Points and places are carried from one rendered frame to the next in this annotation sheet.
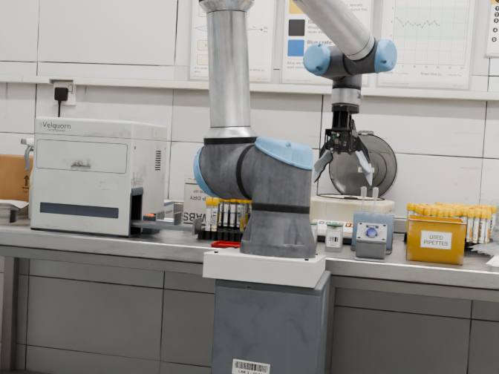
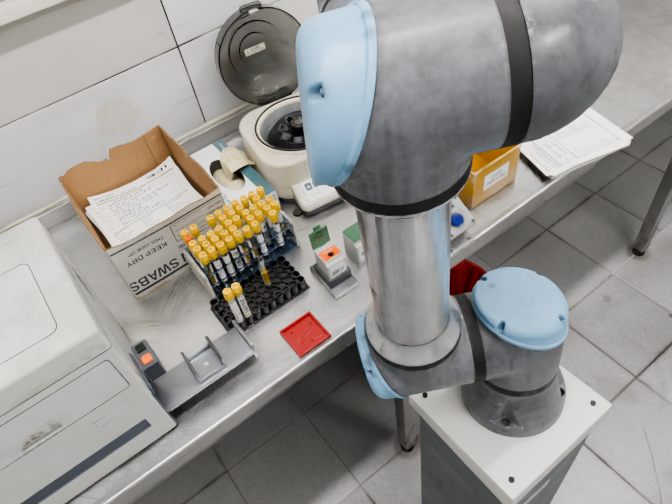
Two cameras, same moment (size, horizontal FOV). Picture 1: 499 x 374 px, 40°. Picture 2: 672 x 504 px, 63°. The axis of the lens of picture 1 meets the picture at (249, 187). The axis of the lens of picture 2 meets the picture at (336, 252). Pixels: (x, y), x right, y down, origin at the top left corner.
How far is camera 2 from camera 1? 1.40 m
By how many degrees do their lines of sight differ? 57
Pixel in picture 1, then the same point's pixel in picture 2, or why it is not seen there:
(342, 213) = not seen: hidden behind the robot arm
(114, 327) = not seen: hidden behind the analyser
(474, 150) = not seen: outside the picture
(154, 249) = (238, 416)
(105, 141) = (62, 385)
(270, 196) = (543, 380)
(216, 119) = (420, 339)
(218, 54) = (427, 271)
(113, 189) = (123, 411)
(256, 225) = (525, 411)
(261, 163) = (526, 359)
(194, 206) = (139, 270)
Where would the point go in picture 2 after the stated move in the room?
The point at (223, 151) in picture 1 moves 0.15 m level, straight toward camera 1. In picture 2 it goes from (444, 366) to (565, 439)
